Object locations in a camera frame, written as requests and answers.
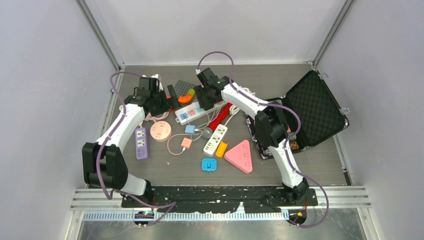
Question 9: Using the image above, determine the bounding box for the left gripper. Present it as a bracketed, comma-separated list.
[150, 85, 180, 117]

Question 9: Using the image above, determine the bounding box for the white multicolour power strip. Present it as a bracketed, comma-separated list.
[174, 102, 221, 126]

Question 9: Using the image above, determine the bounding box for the purple power strip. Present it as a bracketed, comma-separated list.
[135, 127, 149, 161]

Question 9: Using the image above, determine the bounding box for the blue plug adapter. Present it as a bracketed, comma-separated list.
[201, 158, 218, 172]

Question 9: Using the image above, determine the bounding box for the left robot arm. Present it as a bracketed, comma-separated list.
[82, 73, 181, 207]

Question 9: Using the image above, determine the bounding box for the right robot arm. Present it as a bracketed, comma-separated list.
[194, 68, 309, 205]

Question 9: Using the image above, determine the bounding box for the light blue charger plug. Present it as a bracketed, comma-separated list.
[184, 125, 202, 135]

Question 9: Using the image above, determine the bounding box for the pink charger plug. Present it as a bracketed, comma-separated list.
[180, 137, 193, 150]

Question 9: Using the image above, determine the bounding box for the orange curved block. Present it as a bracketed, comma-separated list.
[178, 88, 195, 104]

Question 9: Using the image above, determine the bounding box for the grey building baseplate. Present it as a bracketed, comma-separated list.
[173, 80, 196, 97]

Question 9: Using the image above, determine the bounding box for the red glitter microphone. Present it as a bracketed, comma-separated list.
[201, 103, 233, 139]

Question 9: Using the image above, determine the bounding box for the pink round socket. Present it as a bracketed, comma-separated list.
[149, 120, 172, 142]

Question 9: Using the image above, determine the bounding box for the small white power strip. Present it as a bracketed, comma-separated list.
[203, 124, 228, 157]

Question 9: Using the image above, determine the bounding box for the yellow curved block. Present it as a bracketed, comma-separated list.
[215, 141, 228, 158]

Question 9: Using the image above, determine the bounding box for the pink triangular socket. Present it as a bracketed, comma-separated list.
[224, 139, 253, 174]

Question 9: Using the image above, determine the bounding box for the black poker chip case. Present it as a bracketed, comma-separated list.
[246, 70, 350, 160]

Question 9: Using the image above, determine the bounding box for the pink coiled cord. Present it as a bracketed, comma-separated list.
[144, 110, 170, 123]

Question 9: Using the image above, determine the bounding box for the white bundled cord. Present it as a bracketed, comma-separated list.
[223, 86, 256, 128]

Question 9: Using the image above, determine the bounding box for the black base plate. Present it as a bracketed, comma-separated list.
[145, 185, 319, 215]

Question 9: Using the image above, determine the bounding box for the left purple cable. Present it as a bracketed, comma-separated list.
[95, 71, 178, 216]

